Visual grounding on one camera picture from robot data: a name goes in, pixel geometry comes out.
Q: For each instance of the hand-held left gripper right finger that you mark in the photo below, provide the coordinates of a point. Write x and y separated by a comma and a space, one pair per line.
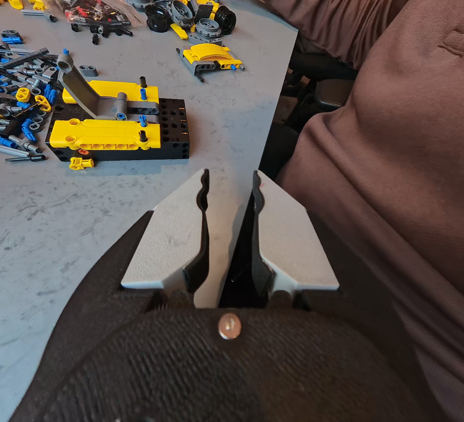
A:
293, 244

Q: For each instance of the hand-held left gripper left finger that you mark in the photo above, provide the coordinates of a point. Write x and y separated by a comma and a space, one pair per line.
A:
167, 244

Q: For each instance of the pile of wheels and beams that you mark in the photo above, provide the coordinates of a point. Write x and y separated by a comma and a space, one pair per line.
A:
181, 12

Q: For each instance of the yellow brick panel piece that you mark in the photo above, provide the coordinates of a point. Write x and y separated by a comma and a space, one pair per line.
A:
210, 55

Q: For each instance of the yellow black brick vehicle model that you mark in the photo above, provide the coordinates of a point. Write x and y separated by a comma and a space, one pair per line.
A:
116, 132

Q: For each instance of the grey desk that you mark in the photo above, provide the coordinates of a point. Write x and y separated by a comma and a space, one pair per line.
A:
72, 233

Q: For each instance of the small yellow connector brick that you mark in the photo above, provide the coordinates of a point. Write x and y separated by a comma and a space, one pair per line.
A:
81, 163

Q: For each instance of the pile of small bricks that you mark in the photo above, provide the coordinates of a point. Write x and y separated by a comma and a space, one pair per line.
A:
29, 95

